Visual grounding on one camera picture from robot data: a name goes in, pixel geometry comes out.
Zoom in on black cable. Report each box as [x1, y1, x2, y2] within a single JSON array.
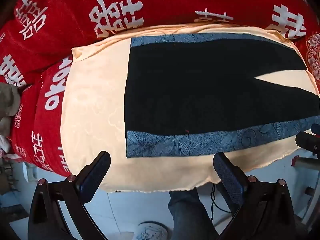
[[209, 184, 233, 222]]

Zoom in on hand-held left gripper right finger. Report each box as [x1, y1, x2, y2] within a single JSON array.
[[213, 151, 304, 240]]

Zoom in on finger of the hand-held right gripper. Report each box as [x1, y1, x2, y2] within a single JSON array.
[[295, 124, 320, 159]]

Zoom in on white patterned slipper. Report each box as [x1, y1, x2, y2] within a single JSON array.
[[134, 221, 169, 240]]

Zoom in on black pants with blue trim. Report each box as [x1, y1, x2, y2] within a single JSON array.
[[124, 33, 320, 159]]

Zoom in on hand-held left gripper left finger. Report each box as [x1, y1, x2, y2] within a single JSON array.
[[27, 151, 111, 240]]

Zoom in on olive cloth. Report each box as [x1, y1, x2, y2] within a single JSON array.
[[0, 82, 22, 137]]

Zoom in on cream patterned blanket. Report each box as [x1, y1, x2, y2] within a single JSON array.
[[60, 24, 320, 193]]

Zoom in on red printed blanket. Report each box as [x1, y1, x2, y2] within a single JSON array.
[[0, 0, 320, 179]]

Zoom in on person's leg in jeans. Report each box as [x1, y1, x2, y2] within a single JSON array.
[[168, 187, 218, 240]]

